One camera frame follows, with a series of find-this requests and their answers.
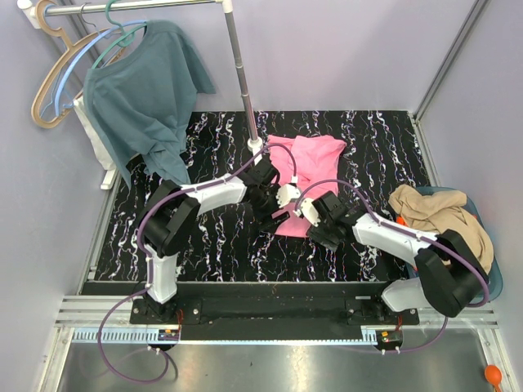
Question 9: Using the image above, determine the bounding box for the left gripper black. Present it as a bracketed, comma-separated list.
[248, 185, 290, 234]

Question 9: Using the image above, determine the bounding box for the pink t-shirt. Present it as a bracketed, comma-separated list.
[266, 134, 348, 238]

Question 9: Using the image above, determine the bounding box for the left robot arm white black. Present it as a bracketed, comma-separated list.
[136, 158, 300, 323]

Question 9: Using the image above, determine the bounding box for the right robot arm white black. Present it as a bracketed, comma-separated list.
[300, 192, 489, 324]

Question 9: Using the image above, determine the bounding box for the beige garment in basket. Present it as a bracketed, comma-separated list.
[389, 185, 494, 273]

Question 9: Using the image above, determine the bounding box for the teal t-shirt on hanger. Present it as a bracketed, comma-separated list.
[83, 20, 216, 185]

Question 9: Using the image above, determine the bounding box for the orange ball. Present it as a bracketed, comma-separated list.
[484, 364, 503, 392]

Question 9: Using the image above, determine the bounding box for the green hanger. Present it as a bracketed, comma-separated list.
[92, 0, 147, 69]

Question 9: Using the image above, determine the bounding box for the light blue hanger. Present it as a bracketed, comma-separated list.
[42, 19, 148, 123]

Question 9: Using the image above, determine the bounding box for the metal clothes rack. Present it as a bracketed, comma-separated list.
[16, 1, 264, 154]

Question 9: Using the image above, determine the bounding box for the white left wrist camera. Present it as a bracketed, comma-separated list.
[275, 176, 302, 208]

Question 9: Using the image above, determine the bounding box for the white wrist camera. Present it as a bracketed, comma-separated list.
[275, 176, 302, 208]
[294, 198, 321, 227]

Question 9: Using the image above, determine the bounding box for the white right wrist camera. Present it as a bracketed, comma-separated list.
[294, 198, 321, 227]

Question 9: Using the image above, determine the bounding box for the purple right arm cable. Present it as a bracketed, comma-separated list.
[294, 178, 491, 354]

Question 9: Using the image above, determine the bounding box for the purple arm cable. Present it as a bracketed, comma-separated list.
[97, 144, 298, 385]
[294, 178, 491, 354]

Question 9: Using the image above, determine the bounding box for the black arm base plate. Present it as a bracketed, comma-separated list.
[79, 280, 422, 342]

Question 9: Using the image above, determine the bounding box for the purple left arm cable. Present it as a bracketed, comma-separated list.
[97, 144, 298, 385]

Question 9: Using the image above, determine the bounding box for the white slotted cable duct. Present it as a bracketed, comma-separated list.
[72, 328, 181, 345]

